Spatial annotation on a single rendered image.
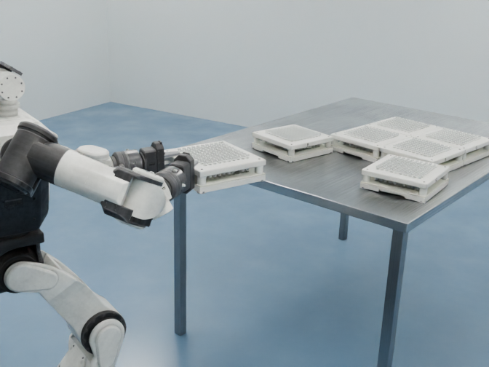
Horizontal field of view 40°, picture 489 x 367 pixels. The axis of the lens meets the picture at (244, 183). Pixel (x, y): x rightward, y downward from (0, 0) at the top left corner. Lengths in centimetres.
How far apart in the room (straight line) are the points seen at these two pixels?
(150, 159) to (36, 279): 50
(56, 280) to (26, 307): 154
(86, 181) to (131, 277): 215
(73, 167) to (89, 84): 576
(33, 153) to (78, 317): 65
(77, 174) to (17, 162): 14
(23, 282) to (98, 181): 48
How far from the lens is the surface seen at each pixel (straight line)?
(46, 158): 156
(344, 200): 232
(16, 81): 175
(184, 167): 193
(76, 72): 714
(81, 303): 203
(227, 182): 204
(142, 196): 154
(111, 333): 207
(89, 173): 153
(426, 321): 341
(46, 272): 191
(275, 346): 308
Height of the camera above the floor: 171
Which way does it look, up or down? 20 degrees down
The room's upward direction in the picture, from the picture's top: 2 degrees clockwise
